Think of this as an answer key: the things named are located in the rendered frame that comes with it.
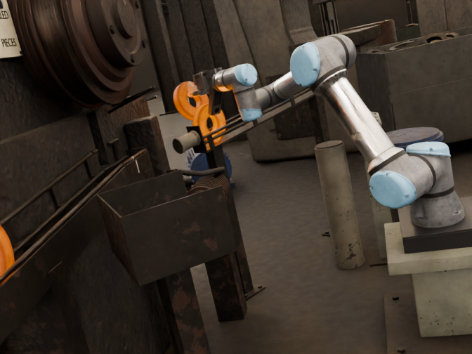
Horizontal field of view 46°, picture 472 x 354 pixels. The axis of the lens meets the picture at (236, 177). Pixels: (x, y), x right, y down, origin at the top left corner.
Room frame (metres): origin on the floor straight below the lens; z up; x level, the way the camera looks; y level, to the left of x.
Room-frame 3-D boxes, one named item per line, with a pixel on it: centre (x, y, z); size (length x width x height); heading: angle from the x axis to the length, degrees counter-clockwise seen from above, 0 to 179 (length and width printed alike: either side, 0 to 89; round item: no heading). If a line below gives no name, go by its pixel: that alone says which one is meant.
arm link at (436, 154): (1.53, -0.55, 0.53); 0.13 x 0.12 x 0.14; 125
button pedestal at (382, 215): (2.15, -0.55, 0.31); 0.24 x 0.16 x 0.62; 166
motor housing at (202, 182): (1.96, 0.11, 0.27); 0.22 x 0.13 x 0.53; 166
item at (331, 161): (2.15, -0.39, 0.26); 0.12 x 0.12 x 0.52
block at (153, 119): (1.90, 0.28, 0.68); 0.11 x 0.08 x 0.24; 76
